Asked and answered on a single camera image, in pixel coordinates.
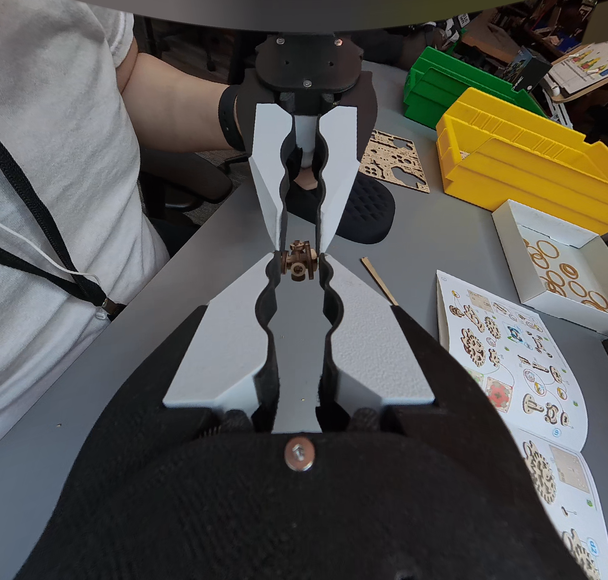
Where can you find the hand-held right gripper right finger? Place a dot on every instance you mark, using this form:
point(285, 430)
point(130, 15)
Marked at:
point(375, 352)

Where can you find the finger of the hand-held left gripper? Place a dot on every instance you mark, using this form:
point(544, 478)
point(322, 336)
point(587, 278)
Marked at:
point(339, 162)
point(266, 162)

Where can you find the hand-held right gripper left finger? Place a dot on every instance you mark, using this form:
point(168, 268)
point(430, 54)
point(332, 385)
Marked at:
point(223, 352)

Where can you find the small wooden hub assembly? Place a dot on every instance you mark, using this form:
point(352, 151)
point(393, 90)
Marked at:
point(298, 262)

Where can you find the person's left forearm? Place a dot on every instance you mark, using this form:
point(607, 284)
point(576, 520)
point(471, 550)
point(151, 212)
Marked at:
point(175, 110)

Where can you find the grey desk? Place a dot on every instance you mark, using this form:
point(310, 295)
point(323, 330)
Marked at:
point(427, 238)

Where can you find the person's left hand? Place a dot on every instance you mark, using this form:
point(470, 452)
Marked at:
point(305, 180)

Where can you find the laser-cut wooden sheet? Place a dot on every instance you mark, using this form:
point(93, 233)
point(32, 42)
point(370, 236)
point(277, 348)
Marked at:
point(389, 162)

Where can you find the black smartwatch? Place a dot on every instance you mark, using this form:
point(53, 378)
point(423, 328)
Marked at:
point(227, 124)

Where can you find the tapered wooden stick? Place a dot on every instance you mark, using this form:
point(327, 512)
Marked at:
point(377, 278)

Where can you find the black office chair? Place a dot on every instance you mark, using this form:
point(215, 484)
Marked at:
point(190, 176)

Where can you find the green plastic bin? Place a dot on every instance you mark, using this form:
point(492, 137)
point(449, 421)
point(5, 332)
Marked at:
point(427, 91)

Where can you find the instruction booklet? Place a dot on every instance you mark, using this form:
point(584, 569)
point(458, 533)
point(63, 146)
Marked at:
point(498, 352)

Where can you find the white cardboard box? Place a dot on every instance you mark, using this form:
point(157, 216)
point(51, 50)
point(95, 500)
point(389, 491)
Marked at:
point(510, 252)

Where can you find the yellow plastic bin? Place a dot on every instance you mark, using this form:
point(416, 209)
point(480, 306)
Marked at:
point(513, 162)

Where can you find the pile of wooden rings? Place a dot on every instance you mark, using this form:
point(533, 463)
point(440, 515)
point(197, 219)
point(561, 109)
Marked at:
point(551, 283)

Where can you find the small black cardboard box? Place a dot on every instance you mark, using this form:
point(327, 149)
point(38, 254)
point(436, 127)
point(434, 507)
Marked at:
point(529, 74)

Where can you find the person's white t-shirt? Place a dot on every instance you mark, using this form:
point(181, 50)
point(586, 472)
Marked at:
point(57, 138)

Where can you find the printed paper sheet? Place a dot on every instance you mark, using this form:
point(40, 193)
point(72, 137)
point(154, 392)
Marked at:
point(584, 69)

